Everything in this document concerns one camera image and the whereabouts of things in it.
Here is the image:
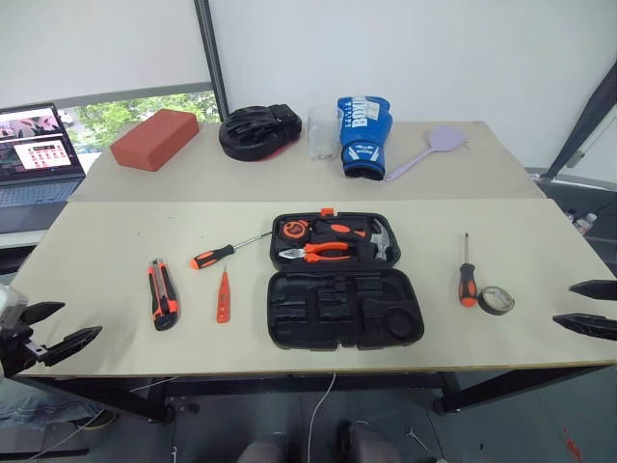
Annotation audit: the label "small plastic bottle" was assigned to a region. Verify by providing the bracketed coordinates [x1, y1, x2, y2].
[573, 211, 600, 237]

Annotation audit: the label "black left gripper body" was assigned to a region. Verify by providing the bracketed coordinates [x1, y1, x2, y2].
[0, 321, 50, 380]

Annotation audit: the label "orange black tape measure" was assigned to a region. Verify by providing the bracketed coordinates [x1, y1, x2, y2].
[282, 218, 315, 240]

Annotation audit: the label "orange black handled tool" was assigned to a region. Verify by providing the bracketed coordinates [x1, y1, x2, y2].
[311, 220, 368, 245]

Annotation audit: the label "orange handled pliers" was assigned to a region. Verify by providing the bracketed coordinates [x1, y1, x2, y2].
[278, 241, 359, 265]

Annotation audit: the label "orange voltage tester pen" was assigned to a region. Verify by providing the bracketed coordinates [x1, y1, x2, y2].
[215, 265, 233, 324]

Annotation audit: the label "thin white hanging cable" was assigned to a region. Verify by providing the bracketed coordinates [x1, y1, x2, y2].
[307, 369, 338, 463]

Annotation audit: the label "steel claw hammer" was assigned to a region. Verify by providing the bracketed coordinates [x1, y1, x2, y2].
[355, 217, 398, 264]

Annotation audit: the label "black boxing focus pad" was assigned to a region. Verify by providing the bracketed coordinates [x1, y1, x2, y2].
[218, 102, 305, 163]

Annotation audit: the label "black metal table frame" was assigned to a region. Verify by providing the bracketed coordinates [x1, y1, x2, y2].
[8, 362, 617, 425]

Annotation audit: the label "red brown foam block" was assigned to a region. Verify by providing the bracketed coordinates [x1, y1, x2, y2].
[109, 108, 201, 173]

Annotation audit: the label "open laptop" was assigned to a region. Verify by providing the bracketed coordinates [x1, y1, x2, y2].
[0, 102, 88, 233]

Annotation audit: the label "grey window pole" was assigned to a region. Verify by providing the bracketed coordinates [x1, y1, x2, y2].
[194, 0, 230, 124]

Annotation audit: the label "black electrical tape roll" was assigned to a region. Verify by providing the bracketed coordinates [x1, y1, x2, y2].
[476, 285, 517, 318]

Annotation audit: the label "flat screwdriver orange black handle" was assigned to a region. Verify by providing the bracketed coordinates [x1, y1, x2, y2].
[190, 231, 274, 271]

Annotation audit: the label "person's jeans leg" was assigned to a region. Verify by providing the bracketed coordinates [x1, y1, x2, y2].
[0, 378, 100, 431]

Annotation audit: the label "clear plastic cup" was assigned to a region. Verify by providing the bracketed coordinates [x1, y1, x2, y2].
[307, 104, 340, 162]

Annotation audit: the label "Phillips screwdriver orange black handle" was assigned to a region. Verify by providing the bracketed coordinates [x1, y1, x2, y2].
[456, 232, 479, 309]

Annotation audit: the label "small metal hex key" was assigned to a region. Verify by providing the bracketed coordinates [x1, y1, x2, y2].
[403, 425, 432, 453]

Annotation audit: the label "lilac spatula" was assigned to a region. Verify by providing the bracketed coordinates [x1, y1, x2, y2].
[383, 124, 469, 183]

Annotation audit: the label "white blind pull cord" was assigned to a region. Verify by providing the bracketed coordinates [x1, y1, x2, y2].
[565, 127, 606, 169]

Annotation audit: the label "person's dark shoe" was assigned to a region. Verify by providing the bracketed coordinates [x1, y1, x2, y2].
[70, 407, 119, 431]

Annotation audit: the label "orange black utility knife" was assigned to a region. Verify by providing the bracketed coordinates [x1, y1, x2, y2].
[147, 259, 182, 332]

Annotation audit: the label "dark slanted stand leg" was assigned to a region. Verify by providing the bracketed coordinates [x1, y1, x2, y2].
[546, 61, 617, 182]

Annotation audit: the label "blue boxing glove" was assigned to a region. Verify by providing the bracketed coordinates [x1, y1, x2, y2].
[335, 95, 395, 182]

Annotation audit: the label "black tool case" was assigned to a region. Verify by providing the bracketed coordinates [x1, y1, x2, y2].
[265, 207, 425, 352]

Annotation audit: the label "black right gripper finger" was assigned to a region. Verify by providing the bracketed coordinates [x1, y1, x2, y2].
[568, 280, 617, 301]
[552, 313, 617, 341]

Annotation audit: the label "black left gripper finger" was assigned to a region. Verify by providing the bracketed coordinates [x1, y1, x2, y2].
[43, 325, 104, 367]
[21, 301, 67, 330]

